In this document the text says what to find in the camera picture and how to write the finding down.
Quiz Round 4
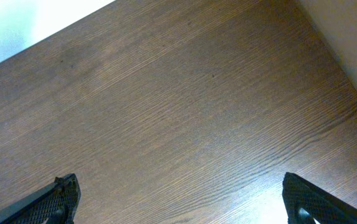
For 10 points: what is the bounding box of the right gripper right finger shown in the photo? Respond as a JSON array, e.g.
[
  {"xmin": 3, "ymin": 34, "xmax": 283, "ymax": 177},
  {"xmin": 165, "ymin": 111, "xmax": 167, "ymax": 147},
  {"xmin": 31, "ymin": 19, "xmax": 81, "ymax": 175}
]
[{"xmin": 282, "ymin": 172, "xmax": 357, "ymax": 224}]

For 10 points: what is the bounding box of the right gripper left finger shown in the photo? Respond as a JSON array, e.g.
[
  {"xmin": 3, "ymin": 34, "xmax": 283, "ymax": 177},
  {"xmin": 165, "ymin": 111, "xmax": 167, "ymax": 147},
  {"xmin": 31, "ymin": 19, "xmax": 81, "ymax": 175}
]
[{"xmin": 0, "ymin": 174, "xmax": 81, "ymax": 224}]

